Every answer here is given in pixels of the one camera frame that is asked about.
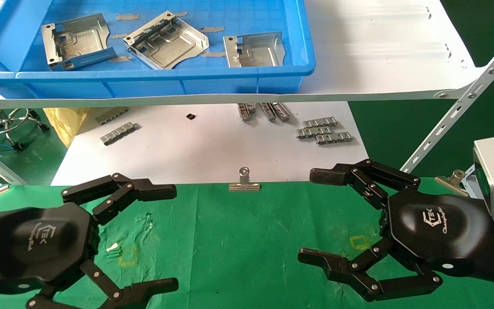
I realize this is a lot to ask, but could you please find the white shelf board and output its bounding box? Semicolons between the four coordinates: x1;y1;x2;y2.
0;0;485;109

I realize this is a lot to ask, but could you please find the stamped sheet metal part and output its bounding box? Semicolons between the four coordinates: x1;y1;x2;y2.
123;11;210;70
223;31;287;68
41;13;117;71

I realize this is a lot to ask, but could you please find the yellow cloth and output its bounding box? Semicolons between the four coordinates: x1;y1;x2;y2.
43;107;90;148

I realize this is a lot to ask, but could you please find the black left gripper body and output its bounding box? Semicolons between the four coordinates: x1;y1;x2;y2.
0;203;99;297

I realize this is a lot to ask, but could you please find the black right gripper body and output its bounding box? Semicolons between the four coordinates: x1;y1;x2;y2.
386;190;494;287

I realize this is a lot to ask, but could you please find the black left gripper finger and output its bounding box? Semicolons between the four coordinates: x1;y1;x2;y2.
61;173;177;226
26;260;179;309

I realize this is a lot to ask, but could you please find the grey metal connector strip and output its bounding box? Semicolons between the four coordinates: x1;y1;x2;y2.
315;132;354;145
259;103;277;122
100;122;138;146
303;117;338;128
296;126;332;139
95;107;130;125
271;102;291;122
238;103;256;122

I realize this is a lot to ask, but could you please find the green table cloth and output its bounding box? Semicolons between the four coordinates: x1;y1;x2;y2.
0;177;494;309

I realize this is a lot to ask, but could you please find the blue plastic bin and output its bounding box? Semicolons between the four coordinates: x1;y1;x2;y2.
0;0;316;99

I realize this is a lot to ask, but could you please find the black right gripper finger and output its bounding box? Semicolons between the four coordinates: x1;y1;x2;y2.
310;160;421;210
298;237;443;302

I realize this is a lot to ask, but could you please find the white paper sheet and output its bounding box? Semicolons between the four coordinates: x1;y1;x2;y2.
51;102;370;186

